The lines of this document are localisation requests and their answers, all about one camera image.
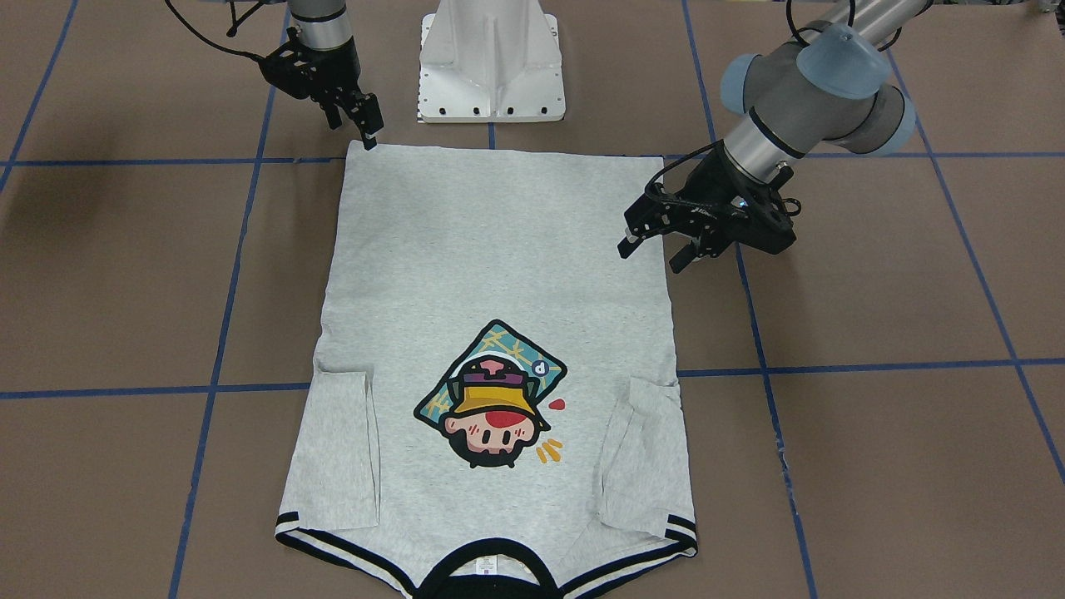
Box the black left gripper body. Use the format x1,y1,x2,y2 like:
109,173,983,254
666,148,770,259

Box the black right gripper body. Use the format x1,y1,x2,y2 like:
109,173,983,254
295,46,365,113

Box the grey cartoon print t-shirt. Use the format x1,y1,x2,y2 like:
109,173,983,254
275,143,697,598

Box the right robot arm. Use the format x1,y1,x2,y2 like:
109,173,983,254
288,1,383,151

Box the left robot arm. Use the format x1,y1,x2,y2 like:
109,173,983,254
617,1,929,273

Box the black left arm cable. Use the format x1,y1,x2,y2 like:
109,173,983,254
645,0,908,209

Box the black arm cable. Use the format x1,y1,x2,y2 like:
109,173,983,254
645,0,908,209
162,0,292,63

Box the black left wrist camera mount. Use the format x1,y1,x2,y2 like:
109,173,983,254
723,162,801,255

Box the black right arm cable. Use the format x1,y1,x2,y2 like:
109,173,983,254
162,0,292,63

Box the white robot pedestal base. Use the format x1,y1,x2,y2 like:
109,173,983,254
416,1,567,124

